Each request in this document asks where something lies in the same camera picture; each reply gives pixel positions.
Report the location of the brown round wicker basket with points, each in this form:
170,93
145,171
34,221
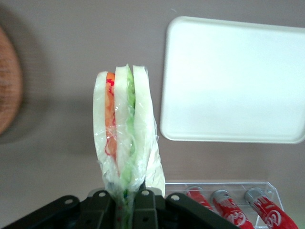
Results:
9,83

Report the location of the beige plastic tray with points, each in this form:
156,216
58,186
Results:
233,81

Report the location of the clear acrylic bottle rack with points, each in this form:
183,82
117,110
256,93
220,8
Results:
269,190

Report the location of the triangle sandwich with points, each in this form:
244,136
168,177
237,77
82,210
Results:
124,107

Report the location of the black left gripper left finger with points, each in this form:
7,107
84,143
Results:
100,214

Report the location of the red cola bottle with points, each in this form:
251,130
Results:
269,212
200,199
228,210

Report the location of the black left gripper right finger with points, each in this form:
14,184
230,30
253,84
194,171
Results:
147,214

